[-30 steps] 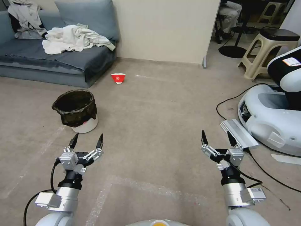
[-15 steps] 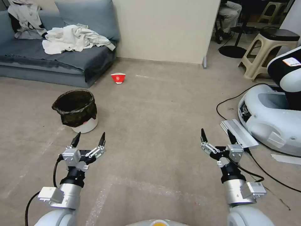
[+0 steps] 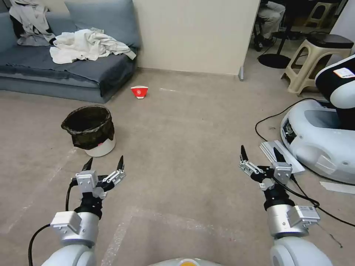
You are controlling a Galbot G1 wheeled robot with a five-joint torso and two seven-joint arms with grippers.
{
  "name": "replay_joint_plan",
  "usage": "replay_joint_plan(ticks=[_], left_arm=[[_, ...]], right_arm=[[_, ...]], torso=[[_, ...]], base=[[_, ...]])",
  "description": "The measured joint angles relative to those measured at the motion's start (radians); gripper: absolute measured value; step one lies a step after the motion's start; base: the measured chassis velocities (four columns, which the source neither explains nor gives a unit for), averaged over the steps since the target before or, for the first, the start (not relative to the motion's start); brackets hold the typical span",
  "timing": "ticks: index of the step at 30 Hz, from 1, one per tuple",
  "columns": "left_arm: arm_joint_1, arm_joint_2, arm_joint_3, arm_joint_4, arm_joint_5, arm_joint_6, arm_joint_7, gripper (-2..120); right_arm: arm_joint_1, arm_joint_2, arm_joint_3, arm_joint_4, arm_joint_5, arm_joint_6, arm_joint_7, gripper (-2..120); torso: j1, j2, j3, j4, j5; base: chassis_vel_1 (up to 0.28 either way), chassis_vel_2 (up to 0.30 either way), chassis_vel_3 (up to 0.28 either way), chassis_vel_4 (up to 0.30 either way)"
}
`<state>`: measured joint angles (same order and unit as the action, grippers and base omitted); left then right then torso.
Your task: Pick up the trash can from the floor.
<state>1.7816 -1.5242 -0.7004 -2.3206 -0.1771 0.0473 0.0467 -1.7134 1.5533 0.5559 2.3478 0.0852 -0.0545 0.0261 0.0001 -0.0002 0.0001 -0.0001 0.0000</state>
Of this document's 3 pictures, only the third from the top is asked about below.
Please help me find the black floor cable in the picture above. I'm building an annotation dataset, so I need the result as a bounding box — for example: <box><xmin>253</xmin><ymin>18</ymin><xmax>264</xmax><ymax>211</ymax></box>
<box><xmin>255</xmin><ymin>97</ymin><xmax>327</xmax><ymax>144</ymax></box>

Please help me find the beige plastic stool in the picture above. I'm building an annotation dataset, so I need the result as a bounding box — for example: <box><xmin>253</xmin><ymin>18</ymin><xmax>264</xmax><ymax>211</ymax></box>
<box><xmin>304</xmin><ymin>2</ymin><xmax>342</xmax><ymax>29</ymax></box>
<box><xmin>281</xmin><ymin>38</ymin><xmax>335</xmax><ymax>97</ymax></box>

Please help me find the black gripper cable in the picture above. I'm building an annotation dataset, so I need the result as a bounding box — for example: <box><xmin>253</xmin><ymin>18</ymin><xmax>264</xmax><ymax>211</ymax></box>
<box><xmin>273</xmin><ymin>174</ymin><xmax>355</xmax><ymax>224</ymax></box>
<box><xmin>65</xmin><ymin>179</ymin><xmax>79</xmax><ymax>212</ymax></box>

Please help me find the white wheeled robot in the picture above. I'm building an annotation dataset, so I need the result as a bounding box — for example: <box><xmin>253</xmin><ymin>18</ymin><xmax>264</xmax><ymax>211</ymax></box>
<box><xmin>279</xmin><ymin>52</ymin><xmax>355</xmax><ymax>185</ymax></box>

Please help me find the person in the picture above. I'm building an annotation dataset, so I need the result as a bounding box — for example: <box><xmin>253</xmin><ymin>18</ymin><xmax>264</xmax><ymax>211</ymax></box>
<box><xmin>253</xmin><ymin>0</ymin><xmax>287</xmax><ymax>52</ymax></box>

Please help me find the grey and black jacket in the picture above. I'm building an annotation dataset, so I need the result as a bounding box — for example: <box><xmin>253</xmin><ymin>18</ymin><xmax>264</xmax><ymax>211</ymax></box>
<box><xmin>9</xmin><ymin>0</ymin><xmax>57</xmax><ymax>47</ymax></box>

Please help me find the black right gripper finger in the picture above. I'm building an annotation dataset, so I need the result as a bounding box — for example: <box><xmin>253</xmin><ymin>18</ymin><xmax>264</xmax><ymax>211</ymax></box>
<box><xmin>273</xmin><ymin>147</ymin><xmax>285</xmax><ymax>163</ymax></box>
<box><xmin>237</xmin><ymin>144</ymin><xmax>263</xmax><ymax>175</ymax></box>

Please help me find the cream partition panel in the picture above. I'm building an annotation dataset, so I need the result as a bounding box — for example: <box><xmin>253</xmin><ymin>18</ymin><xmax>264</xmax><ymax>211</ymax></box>
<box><xmin>132</xmin><ymin>0</ymin><xmax>261</xmax><ymax>82</ymax></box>

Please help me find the silver aluminium profile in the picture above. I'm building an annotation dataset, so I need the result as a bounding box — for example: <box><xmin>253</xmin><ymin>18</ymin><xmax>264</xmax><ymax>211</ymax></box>
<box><xmin>259</xmin><ymin>139</ymin><xmax>306</xmax><ymax>174</ymax></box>

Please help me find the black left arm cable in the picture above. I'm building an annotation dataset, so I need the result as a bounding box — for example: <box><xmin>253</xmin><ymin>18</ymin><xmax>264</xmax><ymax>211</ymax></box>
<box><xmin>27</xmin><ymin>224</ymin><xmax>54</xmax><ymax>266</ymax></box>

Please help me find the blue-grey sofa cushion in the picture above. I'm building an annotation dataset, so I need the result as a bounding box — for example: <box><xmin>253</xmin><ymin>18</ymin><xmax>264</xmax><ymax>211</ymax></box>
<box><xmin>64</xmin><ymin>0</ymin><xmax>141</xmax><ymax>50</ymax></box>

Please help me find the white crumpled cloth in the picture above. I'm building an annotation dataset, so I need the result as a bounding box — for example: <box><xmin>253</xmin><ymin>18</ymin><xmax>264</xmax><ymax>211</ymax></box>
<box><xmin>50</xmin><ymin>27</ymin><xmax>131</xmax><ymax>65</ymax></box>

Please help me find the white tape strip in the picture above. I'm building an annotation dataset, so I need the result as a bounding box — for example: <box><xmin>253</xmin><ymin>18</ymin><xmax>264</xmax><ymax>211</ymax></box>
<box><xmin>319</xmin><ymin>181</ymin><xmax>355</xmax><ymax>195</ymax></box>

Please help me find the black flat device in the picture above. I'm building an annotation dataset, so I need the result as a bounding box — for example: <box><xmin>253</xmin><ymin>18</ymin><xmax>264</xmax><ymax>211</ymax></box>
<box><xmin>308</xmin><ymin>34</ymin><xmax>355</xmax><ymax>48</ymax></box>

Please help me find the blue-grey sofa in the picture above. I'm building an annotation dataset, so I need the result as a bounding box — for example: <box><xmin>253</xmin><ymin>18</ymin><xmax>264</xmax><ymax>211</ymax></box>
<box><xmin>0</xmin><ymin>0</ymin><xmax>141</xmax><ymax>104</ymax></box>

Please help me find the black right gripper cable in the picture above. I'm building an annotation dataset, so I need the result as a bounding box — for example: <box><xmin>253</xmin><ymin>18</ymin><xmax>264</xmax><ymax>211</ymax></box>
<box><xmin>273</xmin><ymin>174</ymin><xmax>355</xmax><ymax>224</ymax></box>

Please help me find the red paper cup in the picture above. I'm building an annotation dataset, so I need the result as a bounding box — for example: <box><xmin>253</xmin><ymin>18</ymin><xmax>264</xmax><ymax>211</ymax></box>
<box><xmin>130</xmin><ymin>85</ymin><xmax>149</xmax><ymax>100</ymax></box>

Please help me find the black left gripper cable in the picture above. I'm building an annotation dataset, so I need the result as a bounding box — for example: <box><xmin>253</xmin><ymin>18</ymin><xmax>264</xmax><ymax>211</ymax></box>
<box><xmin>65</xmin><ymin>179</ymin><xmax>79</xmax><ymax>212</ymax></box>

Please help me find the black office chair base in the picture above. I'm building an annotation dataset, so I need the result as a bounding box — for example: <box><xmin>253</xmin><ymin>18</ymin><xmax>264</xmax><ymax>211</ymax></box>
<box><xmin>257</xmin><ymin>27</ymin><xmax>306</xmax><ymax>69</ymax></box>

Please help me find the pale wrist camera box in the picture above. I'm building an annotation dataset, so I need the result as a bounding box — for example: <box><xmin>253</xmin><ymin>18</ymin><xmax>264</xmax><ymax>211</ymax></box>
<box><xmin>270</xmin><ymin>161</ymin><xmax>293</xmax><ymax>185</ymax></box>
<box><xmin>75</xmin><ymin>170</ymin><xmax>98</xmax><ymax>194</ymax></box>

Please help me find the white trash can black bag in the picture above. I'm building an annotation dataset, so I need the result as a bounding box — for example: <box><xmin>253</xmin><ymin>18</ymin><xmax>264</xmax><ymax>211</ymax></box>
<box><xmin>61</xmin><ymin>105</ymin><xmax>117</xmax><ymax>158</ymax></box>

